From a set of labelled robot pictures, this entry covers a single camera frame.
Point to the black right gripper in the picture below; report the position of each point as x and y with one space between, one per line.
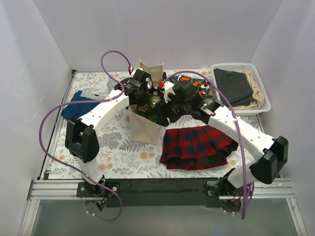
165 109

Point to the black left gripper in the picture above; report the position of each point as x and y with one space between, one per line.
137 99

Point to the green Perrier bottle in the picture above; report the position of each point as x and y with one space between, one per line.
152 114
143 110

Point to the blue cap Pocari bottle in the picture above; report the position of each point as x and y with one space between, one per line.
111 84

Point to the beige canvas tote bag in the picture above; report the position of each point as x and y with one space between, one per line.
141 129

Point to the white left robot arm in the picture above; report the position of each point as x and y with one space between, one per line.
81 133

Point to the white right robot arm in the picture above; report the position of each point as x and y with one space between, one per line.
270 154

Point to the orange black patterned garment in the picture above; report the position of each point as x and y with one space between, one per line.
201 85

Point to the red plaid skirt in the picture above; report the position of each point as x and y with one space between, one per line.
196 148

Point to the blue folded garment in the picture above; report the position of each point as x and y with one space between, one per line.
78 110

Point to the floral tablecloth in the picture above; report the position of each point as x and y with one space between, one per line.
119 156

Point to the dark grey dotted cloth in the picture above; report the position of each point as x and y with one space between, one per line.
234 86

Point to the white plastic basket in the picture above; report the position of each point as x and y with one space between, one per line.
239 67

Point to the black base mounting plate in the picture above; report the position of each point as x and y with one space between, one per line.
156 192

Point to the beige cloth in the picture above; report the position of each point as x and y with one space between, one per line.
258 97

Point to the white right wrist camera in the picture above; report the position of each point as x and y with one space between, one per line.
168 90

